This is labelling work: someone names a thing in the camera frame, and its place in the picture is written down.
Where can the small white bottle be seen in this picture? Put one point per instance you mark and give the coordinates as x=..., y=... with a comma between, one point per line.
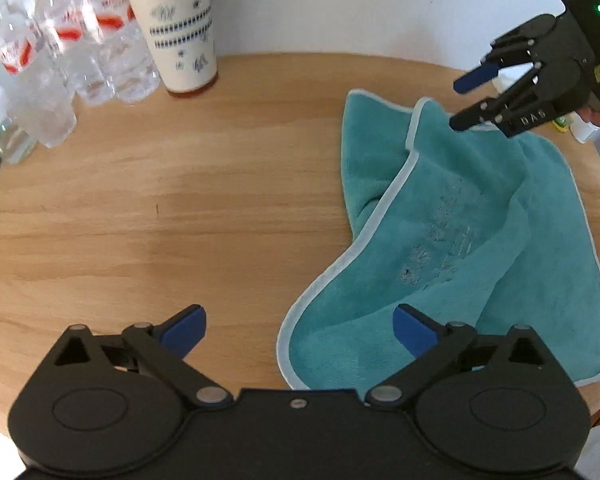
x=585, y=132

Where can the clear plastic water bottle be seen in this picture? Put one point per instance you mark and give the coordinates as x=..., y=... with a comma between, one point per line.
x=80, y=70
x=130, y=60
x=45, y=110

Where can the glass jar with white lid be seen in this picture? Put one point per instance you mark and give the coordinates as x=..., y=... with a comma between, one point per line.
x=0, y=130

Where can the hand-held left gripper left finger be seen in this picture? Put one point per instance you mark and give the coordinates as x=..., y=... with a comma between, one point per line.
x=182, y=332

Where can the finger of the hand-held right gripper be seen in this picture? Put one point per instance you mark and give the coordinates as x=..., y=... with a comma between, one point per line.
x=485, y=112
x=475, y=77

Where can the small green yellow object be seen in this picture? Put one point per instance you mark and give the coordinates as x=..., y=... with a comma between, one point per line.
x=562, y=125

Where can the teal towel with pale trim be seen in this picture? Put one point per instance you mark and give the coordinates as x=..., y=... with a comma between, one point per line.
x=430, y=260

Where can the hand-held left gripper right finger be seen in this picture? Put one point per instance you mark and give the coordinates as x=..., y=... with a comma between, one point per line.
x=415, y=332

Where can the cream tumbler with red lid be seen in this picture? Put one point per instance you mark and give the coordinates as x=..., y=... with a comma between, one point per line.
x=180, y=30

